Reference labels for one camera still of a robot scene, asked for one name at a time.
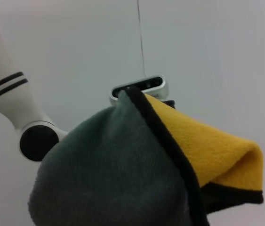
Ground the green and yellow towel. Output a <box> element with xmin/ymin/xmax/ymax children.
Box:
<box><xmin>27</xmin><ymin>86</ymin><xmax>265</xmax><ymax>226</ymax></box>

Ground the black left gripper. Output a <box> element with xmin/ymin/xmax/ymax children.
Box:
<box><xmin>164</xmin><ymin>100</ymin><xmax>176</xmax><ymax>110</ymax></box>

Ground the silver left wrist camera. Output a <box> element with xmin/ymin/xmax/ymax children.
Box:
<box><xmin>109</xmin><ymin>74</ymin><xmax>169</xmax><ymax>106</ymax></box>

